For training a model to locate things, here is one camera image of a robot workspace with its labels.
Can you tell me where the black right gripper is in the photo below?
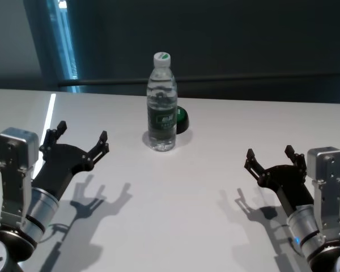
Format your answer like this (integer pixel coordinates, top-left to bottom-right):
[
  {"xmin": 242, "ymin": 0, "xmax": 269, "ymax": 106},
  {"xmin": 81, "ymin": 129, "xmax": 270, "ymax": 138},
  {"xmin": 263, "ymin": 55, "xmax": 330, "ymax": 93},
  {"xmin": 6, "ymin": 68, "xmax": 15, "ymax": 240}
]
[{"xmin": 243, "ymin": 144, "xmax": 315, "ymax": 214}]

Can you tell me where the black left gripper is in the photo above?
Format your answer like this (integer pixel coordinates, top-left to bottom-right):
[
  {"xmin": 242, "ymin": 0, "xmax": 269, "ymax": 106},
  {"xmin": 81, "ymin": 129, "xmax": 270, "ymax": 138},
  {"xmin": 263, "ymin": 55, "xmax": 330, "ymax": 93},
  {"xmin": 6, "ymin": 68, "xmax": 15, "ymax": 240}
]
[{"xmin": 32, "ymin": 120, "xmax": 111, "ymax": 199}]

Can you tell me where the clear water bottle green label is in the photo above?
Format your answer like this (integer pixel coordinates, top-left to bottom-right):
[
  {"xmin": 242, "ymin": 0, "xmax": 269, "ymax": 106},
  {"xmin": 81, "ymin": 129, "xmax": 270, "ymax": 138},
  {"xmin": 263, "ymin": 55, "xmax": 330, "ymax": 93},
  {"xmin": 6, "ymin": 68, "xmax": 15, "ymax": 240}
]
[{"xmin": 146, "ymin": 52, "xmax": 179, "ymax": 152}]

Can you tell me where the bright window glass strip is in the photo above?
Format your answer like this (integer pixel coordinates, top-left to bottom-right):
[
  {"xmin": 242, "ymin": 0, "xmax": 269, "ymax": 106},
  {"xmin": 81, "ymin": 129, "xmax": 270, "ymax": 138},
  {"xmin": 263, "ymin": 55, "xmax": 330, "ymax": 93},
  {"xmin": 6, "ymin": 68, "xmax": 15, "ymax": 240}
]
[{"xmin": 46, "ymin": 0, "xmax": 80, "ymax": 94}]

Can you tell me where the green YES button black base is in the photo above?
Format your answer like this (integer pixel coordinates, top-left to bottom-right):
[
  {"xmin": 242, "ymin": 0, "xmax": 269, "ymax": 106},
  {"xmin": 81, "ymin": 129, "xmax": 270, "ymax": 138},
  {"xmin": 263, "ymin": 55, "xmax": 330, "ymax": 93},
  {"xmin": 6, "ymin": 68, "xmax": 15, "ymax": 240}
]
[{"xmin": 175, "ymin": 105, "xmax": 190, "ymax": 134}]

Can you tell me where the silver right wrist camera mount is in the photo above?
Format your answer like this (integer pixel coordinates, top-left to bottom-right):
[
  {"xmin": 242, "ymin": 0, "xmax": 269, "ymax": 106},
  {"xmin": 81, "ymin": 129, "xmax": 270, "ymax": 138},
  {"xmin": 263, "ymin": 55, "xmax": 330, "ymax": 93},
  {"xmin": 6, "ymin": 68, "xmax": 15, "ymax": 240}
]
[{"xmin": 306, "ymin": 146, "xmax": 340, "ymax": 243}]

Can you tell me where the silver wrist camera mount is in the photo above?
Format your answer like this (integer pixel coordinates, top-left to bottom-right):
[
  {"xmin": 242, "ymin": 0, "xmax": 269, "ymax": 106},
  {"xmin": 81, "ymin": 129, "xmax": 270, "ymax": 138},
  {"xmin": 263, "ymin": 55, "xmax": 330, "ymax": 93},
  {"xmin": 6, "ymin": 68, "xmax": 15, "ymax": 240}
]
[
  {"xmin": 306, "ymin": 146, "xmax": 340, "ymax": 243},
  {"xmin": 0, "ymin": 127, "xmax": 40, "ymax": 229}
]

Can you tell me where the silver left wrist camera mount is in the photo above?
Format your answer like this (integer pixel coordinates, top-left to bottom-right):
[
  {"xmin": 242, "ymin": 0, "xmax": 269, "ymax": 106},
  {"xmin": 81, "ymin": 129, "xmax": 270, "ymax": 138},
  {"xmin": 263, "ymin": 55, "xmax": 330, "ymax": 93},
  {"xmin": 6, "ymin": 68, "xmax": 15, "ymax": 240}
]
[{"xmin": 0, "ymin": 127, "xmax": 40, "ymax": 229}]

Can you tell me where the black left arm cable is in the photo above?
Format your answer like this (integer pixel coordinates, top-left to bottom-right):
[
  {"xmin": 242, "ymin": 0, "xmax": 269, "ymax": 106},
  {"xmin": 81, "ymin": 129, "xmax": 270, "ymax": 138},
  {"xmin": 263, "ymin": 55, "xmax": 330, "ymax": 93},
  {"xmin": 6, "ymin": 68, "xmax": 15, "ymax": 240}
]
[{"xmin": 45, "ymin": 223, "xmax": 69, "ymax": 241}]

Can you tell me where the grey blind bottom rail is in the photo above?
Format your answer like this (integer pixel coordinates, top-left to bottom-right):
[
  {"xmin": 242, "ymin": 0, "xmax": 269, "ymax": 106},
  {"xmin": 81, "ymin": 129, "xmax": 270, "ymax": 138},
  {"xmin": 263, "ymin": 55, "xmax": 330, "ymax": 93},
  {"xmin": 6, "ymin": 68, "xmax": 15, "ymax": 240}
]
[{"xmin": 58, "ymin": 73, "xmax": 340, "ymax": 87}]

